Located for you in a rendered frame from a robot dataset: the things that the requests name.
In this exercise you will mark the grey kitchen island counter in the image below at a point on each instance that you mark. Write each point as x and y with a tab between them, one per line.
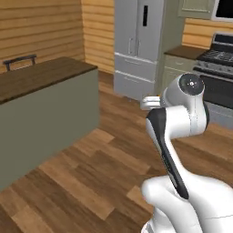
45	100

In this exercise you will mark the green base cupboard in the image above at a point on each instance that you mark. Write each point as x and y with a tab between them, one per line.
176	68

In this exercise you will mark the black and steel oven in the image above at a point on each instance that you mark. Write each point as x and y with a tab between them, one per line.
216	77

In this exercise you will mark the green wall cupboard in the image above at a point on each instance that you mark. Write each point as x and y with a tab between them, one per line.
196	8

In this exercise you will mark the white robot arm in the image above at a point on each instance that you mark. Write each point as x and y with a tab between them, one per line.
188	118

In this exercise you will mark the grey fridge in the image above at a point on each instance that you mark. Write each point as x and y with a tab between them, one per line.
138	45

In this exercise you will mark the white microwave oven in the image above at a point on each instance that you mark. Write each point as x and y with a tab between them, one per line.
223	9

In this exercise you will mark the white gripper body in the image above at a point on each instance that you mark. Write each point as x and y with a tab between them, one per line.
149	103

